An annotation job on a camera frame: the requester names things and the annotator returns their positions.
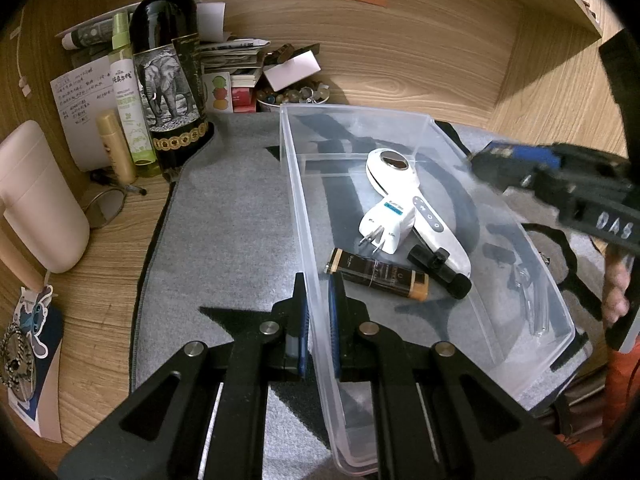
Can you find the black pen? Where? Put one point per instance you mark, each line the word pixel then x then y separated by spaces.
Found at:
pixel 131 190

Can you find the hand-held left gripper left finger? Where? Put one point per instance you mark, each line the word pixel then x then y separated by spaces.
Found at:
pixel 301 330

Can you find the clear plastic storage box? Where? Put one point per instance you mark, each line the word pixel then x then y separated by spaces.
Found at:
pixel 430 330

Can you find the grey mat with black letters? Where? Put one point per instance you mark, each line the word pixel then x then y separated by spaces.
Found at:
pixel 225 240

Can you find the white bowl of beads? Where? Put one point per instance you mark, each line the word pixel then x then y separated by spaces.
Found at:
pixel 295 99

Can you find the fruit printed card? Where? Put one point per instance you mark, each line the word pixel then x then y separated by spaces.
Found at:
pixel 219 92

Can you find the green spray bottle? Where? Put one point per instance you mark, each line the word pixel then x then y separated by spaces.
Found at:
pixel 130 125

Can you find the small red box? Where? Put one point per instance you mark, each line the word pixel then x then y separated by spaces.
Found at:
pixel 244 99

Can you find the small black cylinder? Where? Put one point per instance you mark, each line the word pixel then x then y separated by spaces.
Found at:
pixel 440 272

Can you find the white charger plug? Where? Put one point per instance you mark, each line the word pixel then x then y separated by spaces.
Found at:
pixel 387 222

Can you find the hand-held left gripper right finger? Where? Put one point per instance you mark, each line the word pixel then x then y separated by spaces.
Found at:
pixel 334 330

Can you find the small pink box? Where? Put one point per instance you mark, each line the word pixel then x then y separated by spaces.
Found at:
pixel 292 71

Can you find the dark wine bottle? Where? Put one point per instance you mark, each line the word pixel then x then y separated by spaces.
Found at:
pixel 167 35

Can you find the beige cylindrical container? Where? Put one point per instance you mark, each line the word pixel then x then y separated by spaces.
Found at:
pixel 40 195

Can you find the white handheld massager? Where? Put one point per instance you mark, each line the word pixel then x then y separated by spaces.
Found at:
pixel 400 185

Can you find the blue cartoon sticker card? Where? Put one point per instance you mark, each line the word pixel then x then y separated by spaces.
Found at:
pixel 45 400

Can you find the person's right hand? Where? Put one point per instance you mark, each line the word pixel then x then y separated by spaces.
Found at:
pixel 615 285

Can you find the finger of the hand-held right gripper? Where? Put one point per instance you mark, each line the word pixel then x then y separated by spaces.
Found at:
pixel 520 155

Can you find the orange clothing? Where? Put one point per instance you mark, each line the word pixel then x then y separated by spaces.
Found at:
pixel 625 375

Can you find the stack of books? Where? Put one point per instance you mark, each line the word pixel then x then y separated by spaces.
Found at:
pixel 235 60

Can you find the black and gold tube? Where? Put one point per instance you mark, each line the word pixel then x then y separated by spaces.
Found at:
pixel 380 274

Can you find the folding metal tool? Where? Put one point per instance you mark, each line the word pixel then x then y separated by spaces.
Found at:
pixel 532 305

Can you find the handwritten white note paper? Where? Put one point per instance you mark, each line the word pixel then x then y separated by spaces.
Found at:
pixel 80 105

